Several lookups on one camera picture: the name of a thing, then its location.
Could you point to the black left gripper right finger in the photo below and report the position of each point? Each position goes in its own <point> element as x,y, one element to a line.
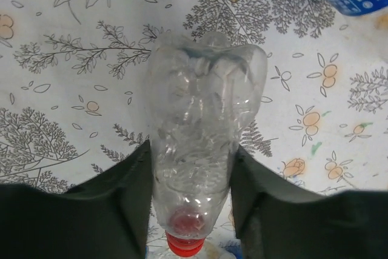
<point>276,219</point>

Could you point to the floral table mat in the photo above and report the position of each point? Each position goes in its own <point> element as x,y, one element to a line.
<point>73,80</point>

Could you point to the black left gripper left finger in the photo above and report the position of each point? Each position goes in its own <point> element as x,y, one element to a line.
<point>104,217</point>

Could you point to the clear bottle red cap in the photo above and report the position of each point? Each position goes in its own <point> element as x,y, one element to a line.
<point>200,97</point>

